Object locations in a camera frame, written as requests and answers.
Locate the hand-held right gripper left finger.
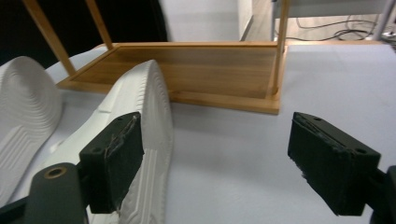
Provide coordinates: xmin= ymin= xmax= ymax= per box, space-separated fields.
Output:
xmin=78 ymin=111 xmax=145 ymax=215

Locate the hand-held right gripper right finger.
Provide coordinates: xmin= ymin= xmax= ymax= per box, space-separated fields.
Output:
xmin=287 ymin=111 xmax=382 ymax=217

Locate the white sneaker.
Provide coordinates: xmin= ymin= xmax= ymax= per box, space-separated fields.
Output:
xmin=0 ymin=55 xmax=64 ymax=208
xmin=18 ymin=59 xmax=175 ymax=224

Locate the wooden shoe rack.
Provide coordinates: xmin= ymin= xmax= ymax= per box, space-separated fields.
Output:
xmin=21 ymin=0 xmax=292 ymax=116

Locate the black curtain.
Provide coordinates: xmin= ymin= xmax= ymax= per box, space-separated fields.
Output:
xmin=0 ymin=0 xmax=170 ymax=69

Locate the black floor cable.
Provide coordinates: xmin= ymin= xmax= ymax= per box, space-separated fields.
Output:
xmin=275 ymin=18 xmax=379 ymax=43

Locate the white table frame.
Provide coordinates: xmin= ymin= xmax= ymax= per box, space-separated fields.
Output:
xmin=270 ymin=0 xmax=396 ymax=42

